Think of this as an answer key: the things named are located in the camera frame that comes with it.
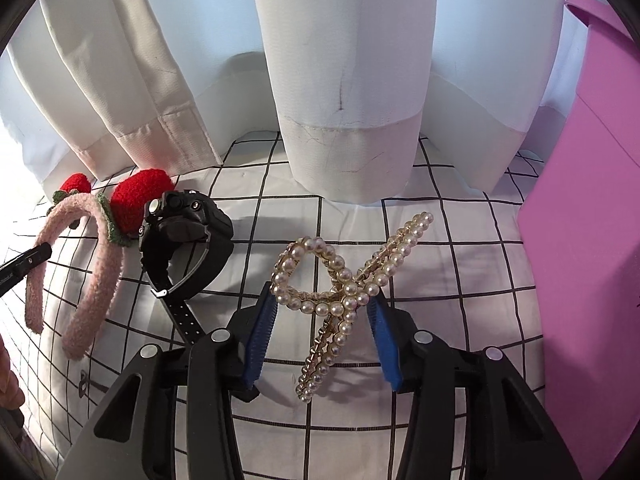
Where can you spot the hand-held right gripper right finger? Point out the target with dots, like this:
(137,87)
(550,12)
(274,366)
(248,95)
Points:
(384,347)

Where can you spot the purple plastic basin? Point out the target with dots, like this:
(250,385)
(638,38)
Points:
(590,260)

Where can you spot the pink strawberry plush headband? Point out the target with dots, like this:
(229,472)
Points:
(107,280)

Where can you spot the white curtain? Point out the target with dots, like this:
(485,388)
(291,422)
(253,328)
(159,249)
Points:
(345,85)

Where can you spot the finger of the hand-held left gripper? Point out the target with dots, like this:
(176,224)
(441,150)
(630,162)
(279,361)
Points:
(27,260)

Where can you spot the black wrist watch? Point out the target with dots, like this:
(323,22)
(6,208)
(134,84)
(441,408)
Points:
(185,230)

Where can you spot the white black grid tablecloth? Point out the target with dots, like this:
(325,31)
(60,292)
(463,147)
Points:
(460,285)

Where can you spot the pearl hair claw clip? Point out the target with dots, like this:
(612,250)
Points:
(345,280)

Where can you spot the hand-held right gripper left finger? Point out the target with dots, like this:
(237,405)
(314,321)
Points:
(260,332)

